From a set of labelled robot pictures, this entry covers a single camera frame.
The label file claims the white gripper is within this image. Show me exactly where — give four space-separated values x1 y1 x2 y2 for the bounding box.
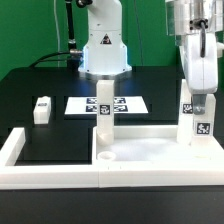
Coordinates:
180 33 218 115

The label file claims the white desk tabletop tray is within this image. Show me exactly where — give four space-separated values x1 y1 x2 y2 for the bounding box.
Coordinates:
92 125 224 171

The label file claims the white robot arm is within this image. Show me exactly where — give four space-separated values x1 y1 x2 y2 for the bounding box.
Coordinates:
76 0 224 115

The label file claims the fiducial marker base plate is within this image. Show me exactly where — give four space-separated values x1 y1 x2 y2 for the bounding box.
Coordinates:
65 96 148 115

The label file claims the black camera stand pole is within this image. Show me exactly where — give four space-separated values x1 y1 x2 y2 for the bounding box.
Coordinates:
65 0 77 70

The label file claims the black cable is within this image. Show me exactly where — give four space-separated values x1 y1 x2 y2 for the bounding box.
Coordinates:
29 50 83 69

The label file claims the white hanging cable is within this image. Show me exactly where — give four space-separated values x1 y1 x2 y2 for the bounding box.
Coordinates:
53 0 62 68

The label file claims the white U-shaped boundary frame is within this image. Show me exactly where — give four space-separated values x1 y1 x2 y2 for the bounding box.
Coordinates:
0 128 224 189

